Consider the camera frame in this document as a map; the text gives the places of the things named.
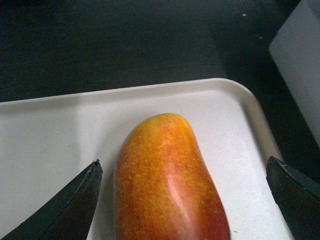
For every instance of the dark red mango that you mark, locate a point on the dark red mango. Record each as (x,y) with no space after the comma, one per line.
(162,189)

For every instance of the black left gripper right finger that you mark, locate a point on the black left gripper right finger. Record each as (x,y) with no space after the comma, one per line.
(298,198)

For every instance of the black checkout counter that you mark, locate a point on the black checkout counter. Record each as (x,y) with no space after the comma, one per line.
(59,47)

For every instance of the beige plastic tray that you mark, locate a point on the beige plastic tray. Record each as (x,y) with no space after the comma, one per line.
(46,142)

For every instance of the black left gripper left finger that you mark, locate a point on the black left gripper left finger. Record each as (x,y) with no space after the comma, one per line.
(69,214)

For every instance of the white checkout scale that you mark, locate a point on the white checkout scale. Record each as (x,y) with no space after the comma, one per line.
(296,52)

